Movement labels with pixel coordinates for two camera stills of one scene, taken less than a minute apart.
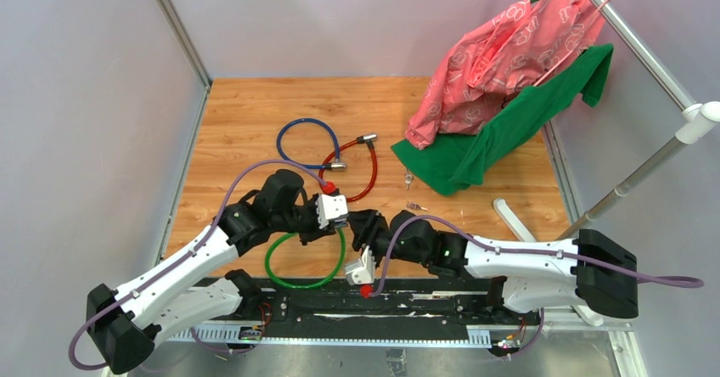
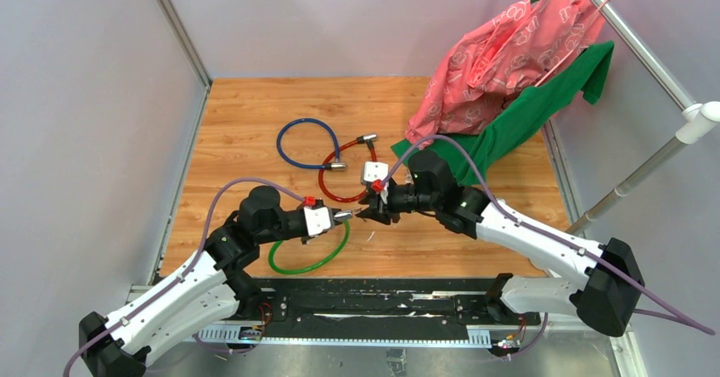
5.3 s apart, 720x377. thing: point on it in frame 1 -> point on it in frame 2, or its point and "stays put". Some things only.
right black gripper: [366, 225] -> [387, 207]
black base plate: [458, 304] stays put
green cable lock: [305, 285] -> [345, 216]
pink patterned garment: [507, 54] stays put
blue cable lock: [337, 166] stays put
